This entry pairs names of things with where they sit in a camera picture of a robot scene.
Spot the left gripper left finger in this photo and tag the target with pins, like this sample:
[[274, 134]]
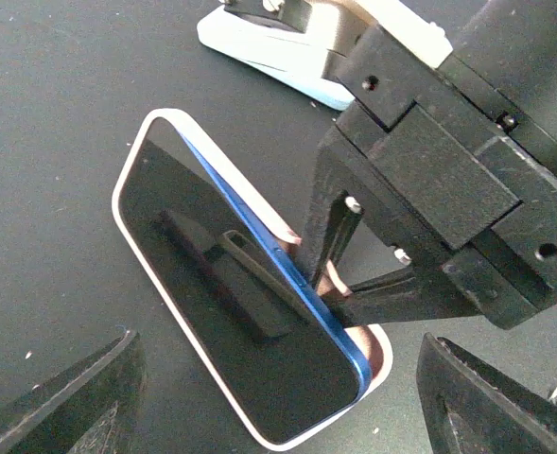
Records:
[[91, 407]]

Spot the blue phone black screen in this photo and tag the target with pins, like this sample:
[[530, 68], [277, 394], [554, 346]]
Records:
[[240, 302]]

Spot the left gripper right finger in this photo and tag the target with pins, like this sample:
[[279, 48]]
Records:
[[471, 407]]

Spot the pink cased phone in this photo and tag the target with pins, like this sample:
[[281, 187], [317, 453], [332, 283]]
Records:
[[164, 302]]

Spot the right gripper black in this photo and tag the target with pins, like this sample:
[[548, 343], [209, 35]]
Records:
[[442, 165]]

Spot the light blue phone case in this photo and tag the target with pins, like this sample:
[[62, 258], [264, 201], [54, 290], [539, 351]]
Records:
[[292, 58]]

